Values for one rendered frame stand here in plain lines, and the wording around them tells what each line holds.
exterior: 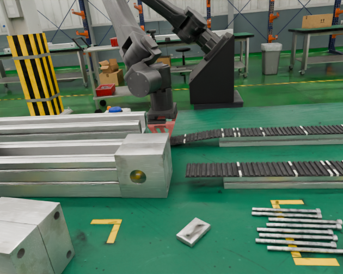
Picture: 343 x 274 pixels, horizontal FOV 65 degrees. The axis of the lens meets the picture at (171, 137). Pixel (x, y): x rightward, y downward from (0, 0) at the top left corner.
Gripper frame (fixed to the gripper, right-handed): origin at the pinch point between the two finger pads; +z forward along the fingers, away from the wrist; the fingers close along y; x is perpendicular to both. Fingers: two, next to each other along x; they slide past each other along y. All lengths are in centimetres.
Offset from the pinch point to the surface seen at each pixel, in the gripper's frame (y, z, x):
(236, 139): 1.7, -0.2, 18.5
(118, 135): 4.7, -3.8, -11.1
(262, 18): -752, -28, 169
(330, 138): 1.1, 0.6, 41.4
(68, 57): -743, 33, -405
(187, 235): 33.7, 1.8, 7.8
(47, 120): -2.6, -6.3, -34.5
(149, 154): 23.7, -7.5, 0.9
